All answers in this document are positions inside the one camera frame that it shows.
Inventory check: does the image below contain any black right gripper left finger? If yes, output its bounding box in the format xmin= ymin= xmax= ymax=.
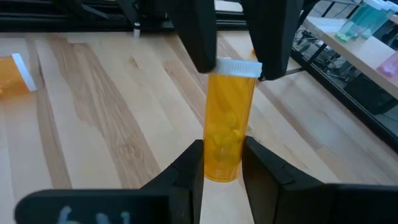
xmin=13 ymin=139 xmax=205 ymax=224

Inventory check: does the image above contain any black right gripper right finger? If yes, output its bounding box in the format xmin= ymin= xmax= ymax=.
xmin=241 ymin=135 xmax=398 ymax=224

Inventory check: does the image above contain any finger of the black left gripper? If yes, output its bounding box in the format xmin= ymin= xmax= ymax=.
xmin=167 ymin=0 xmax=218 ymax=75
xmin=241 ymin=0 xmax=305 ymax=82

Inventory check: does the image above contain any pink pill bottle white cap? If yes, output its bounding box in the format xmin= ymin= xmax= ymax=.
xmin=375 ymin=50 xmax=398 ymax=78

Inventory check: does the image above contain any large orange pill bottle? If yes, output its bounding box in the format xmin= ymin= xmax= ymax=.
xmin=0 ymin=52 xmax=37 ymax=98

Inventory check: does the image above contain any wooden shelf black metal frame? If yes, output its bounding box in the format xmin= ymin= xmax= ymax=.
xmin=281 ymin=15 xmax=398 ymax=103

